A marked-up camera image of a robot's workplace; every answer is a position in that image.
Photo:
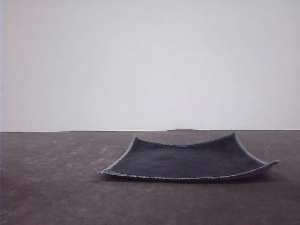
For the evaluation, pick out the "purple towel with grey hem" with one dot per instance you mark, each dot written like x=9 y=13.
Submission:
x=178 y=161

